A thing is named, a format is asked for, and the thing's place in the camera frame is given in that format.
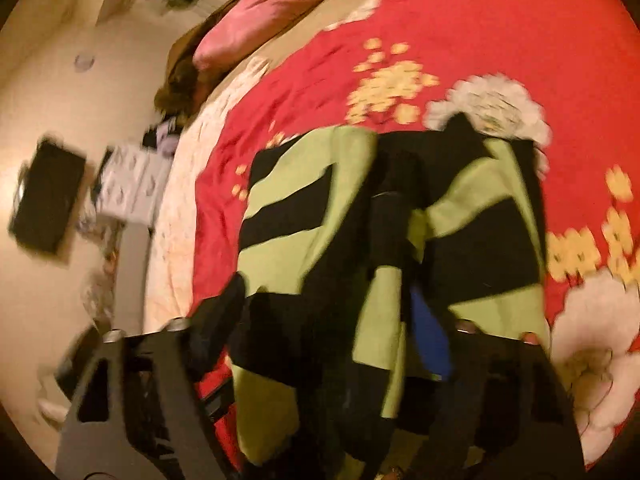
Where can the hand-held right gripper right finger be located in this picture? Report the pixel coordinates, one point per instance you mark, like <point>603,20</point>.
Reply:
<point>427,335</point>

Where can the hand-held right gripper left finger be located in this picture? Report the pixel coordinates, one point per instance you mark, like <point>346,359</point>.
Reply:
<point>210,330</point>

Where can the green black striped sweater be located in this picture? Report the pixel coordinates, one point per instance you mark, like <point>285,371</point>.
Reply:
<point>325,170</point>

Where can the pile of dark clothes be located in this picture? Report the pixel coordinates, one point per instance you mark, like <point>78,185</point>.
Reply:
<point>162,135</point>

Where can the person's right hand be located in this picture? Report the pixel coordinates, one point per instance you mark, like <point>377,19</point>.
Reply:
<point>395,473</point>

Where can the white rounded panel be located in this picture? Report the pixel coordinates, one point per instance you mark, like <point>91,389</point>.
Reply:
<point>134,280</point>

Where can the cream quilted bedspread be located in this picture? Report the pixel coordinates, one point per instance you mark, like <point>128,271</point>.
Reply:
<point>170,240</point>

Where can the clutter of small toiletries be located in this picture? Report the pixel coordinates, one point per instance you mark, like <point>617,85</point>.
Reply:
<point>97,270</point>

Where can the white drawer chest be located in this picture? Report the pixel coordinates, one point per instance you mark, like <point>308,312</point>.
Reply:
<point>132,185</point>

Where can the black television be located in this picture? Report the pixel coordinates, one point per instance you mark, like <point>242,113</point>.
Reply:
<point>45,195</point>

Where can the beige bed sheet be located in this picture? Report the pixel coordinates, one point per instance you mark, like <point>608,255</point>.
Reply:
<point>280,45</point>

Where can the red floral blanket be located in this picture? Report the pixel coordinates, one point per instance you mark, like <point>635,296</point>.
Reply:
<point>500,35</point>

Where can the pink quilt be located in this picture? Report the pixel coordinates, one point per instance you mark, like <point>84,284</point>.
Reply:
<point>270,5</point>

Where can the round wall clock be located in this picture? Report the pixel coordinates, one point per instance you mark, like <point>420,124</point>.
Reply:
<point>84,61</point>

